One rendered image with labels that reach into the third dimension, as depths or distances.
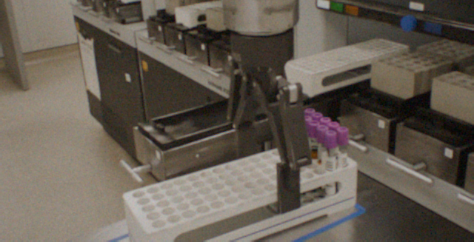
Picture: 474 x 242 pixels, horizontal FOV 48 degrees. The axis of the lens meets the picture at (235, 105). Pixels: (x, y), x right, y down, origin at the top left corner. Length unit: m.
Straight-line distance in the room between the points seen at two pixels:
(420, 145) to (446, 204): 0.11
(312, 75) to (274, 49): 0.51
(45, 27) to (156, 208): 3.95
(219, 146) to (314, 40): 0.42
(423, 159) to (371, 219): 0.31
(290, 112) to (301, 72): 0.53
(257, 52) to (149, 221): 0.23
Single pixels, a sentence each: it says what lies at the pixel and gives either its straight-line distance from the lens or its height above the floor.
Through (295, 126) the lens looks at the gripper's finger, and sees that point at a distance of 0.61.
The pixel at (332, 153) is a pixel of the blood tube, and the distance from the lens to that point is 0.70.
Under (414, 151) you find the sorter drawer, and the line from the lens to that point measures 1.04.
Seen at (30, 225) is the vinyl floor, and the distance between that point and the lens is 2.39.
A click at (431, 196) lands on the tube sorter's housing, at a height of 0.69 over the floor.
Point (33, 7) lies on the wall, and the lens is 4.51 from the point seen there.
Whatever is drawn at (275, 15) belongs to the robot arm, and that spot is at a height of 1.10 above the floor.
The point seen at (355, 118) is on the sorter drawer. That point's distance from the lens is 1.12.
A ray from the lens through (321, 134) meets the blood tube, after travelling 0.71.
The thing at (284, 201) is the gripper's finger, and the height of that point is 0.87.
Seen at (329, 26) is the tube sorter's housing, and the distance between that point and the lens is 1.29.
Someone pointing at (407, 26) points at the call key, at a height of 0.98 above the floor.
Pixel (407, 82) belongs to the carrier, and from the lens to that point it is 1.11.
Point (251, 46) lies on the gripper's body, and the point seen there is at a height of 1.06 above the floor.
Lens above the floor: 1.24
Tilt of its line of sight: 22 degrees down
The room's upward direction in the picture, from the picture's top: 3 degrees counter-clockwise
